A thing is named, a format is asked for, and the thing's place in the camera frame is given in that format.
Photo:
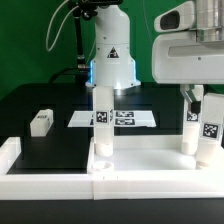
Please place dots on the white U-shaped obstacle fence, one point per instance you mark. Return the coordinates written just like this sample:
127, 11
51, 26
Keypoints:
100, 185

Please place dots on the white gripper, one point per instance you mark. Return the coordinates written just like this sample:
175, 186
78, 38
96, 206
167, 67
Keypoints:
177, 58

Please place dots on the white desk top tray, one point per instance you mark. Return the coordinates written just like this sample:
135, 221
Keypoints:
147, 154

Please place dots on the fiducial marker sheet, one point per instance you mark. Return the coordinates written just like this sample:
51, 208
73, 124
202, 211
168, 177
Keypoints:
121, 119

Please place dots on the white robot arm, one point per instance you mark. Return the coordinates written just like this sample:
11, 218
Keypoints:
113, 65

